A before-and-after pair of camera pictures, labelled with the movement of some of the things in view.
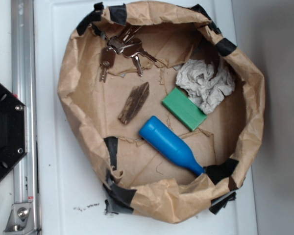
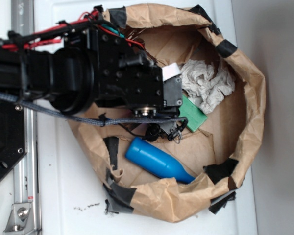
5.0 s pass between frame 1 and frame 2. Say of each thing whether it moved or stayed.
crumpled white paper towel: stayed
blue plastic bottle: moved
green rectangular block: stayed
